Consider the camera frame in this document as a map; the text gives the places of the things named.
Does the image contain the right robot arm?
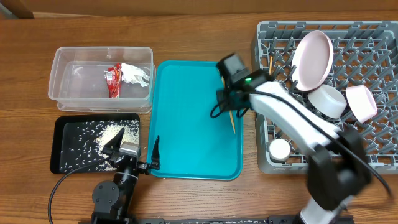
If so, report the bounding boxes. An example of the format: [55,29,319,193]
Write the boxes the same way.
[216,54,373,223]

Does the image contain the teal serving tray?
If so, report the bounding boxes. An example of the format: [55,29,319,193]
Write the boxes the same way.
[147,60,243,181]

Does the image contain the grey bowl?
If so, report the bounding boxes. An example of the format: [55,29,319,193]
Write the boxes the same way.
[308,84,347,119]

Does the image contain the white cup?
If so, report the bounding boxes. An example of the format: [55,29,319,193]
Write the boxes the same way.
[269,139,290,163]

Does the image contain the large pink plate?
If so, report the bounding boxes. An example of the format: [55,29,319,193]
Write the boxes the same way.
[291,30,333,91]

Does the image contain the white tissue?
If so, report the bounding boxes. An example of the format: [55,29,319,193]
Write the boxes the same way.
[121,63,150,87]

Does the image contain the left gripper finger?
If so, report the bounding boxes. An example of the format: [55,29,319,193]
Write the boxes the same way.
[102,128,125,152]
[150,136,160,170]

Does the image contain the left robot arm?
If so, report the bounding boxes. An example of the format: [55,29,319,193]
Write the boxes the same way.
[91,128,160,223]

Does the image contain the wooden chopstick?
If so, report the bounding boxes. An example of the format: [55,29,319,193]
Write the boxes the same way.
[221,77,236,134]
[269,55,273,75]

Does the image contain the small pink bowl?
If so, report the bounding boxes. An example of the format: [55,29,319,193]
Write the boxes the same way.
[346,85,377,123]

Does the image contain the rice grains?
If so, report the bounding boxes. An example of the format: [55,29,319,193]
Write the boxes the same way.
[57,119,139,173]

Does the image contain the red snack wrapper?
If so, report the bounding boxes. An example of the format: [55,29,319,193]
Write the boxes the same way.
[104,63,121,98]

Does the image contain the clear plastic bin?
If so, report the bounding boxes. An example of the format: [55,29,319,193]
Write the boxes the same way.
[48,46,155,113]

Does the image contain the black plastic tray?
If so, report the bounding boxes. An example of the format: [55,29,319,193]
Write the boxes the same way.
[50,113,140,174]

